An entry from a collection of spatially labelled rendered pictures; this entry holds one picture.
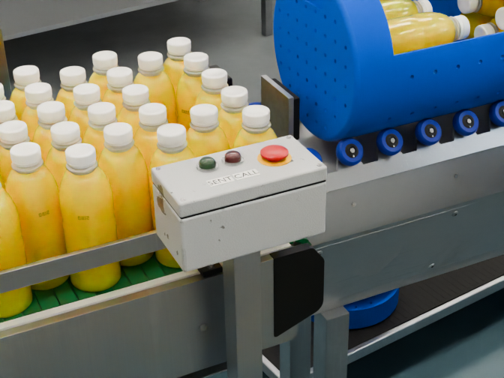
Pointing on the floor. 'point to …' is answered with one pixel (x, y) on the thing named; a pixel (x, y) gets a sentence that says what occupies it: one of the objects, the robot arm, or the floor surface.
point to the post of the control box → (243, 316)
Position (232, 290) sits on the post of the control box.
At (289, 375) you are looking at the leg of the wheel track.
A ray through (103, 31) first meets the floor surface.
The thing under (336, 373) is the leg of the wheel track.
